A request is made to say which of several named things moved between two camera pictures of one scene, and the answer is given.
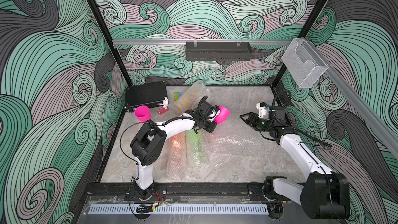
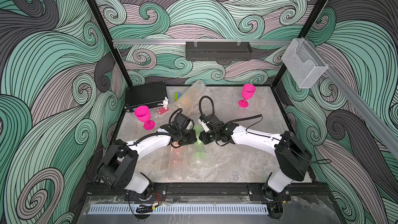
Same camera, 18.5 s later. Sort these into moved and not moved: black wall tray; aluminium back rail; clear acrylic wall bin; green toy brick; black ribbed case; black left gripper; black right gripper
Moved: black left gripper; black right gripper
Not moved: aluminium back rail; clear acrylic wall bin; green toy brick; black wall tray; black ribbed case
